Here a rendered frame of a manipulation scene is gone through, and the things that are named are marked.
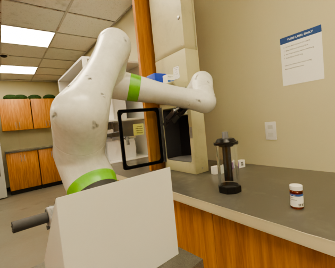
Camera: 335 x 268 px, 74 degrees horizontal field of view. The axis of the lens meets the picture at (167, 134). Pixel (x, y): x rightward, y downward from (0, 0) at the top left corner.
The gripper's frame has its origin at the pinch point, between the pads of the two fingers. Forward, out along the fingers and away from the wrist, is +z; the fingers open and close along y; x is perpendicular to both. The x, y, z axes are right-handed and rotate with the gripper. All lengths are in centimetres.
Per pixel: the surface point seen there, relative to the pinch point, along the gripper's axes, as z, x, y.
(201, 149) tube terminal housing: 3.1, 24.3, -9.9
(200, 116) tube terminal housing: -7.3, 7.7, -15.8
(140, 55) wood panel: -1, -54, -15
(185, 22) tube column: -36, -41, -24
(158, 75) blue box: -6.7, -29.6, -9.5
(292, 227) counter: -50, 62, 34
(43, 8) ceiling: 70, -203, -16
